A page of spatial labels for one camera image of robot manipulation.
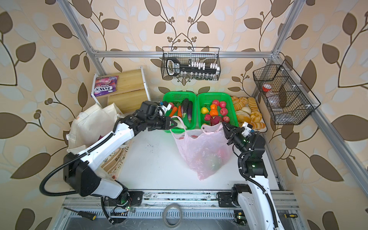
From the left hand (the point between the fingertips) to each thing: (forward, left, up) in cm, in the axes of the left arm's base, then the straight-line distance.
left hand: (178, 123), depth 75 cm
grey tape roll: (-38, +5, -21) cm, 43 cm away
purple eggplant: (+28, -5, -23) cm, 36 cm away
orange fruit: (+25, -24, -20) cm, 40 cm away
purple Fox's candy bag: (+19, +43, +9) cm, 48 cm away
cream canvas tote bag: (+1, +49, -5) cm, 49 cm away
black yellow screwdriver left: (-40, +44, -24) cm, 64 cm away
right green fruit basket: (+39, -18, -21) cm, 47 cm away
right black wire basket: (+9, -57, +10) cm, 59 cm away
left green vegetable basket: (+28, -1, -22) cm, 35 cm away
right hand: (-4, -22, +6) cm, 23 cm away
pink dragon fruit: (+15, -23, -16) cm, 32 cm away
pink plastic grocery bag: (-9, -16, -12) cm, 22 cm away
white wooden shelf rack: (+16, +27, +7) cm, 32 cm away
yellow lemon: (+28, -17, -21) cm, 38 cm away
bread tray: (+27, -49, -19) cm, 58 cm away
